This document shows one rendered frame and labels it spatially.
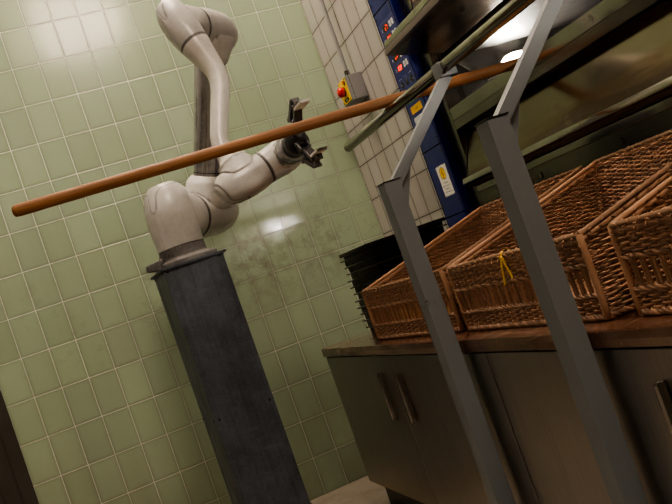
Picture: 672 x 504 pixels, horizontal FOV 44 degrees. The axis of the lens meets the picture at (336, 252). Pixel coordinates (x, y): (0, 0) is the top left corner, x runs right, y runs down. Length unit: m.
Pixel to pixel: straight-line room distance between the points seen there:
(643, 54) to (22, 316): 2.30
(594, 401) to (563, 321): 0.13
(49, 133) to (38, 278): 0.56
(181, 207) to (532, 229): 1.57
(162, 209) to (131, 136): 0.73
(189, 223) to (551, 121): 1.17
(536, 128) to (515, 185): 0.98
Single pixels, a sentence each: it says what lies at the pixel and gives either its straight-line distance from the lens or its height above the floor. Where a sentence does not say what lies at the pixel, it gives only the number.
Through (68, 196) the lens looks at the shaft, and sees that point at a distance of 2.03.
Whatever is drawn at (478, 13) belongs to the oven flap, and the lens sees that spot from 2.46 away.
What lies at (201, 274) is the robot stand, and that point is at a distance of 2.64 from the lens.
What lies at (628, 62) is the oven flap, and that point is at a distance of 2.00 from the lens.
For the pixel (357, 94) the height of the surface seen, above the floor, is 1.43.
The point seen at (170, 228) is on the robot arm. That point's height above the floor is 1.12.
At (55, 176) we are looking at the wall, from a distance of 3.32.
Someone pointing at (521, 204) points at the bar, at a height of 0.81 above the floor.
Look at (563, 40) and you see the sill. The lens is 2.15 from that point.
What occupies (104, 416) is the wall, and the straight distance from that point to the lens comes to 3.25.
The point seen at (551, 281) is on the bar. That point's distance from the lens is 1.34.
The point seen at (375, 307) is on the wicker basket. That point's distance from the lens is 2.35.
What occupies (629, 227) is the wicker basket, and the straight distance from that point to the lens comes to 1.31.
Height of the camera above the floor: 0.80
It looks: 2 degrees up
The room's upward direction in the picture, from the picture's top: 20 degrees counter-clockwise
